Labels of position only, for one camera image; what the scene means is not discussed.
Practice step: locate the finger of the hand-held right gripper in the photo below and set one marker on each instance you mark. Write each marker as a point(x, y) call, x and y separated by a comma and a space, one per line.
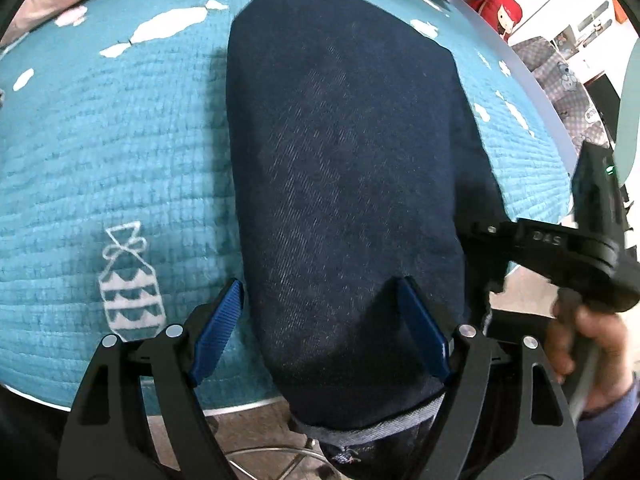
point(497, 240)

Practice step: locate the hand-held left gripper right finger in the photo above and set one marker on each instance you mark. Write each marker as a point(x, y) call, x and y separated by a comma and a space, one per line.
point(425, 330)

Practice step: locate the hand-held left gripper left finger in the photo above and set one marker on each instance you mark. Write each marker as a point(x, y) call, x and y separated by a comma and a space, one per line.
point(220, 325)

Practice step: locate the dark denim shirt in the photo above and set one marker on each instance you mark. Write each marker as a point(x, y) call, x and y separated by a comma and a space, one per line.
point(350, 185)

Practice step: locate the person's right forearm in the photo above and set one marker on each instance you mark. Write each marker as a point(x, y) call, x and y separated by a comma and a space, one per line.
point(605, 440)

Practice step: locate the person's right hand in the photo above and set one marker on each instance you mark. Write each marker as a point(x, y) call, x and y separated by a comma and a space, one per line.
point(607, 355)

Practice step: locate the black monitor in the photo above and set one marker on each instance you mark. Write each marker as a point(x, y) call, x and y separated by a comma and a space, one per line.
point(602, 97)

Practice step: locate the checked bear print tablecloth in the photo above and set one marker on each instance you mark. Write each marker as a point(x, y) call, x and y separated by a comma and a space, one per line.
point(565, 90)

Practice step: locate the red cartoon bag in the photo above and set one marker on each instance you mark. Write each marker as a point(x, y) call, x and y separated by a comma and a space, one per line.
point(505, 10)

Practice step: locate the teal bunk bed frame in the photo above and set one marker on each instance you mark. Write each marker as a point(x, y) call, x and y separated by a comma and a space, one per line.
point(631, 110)

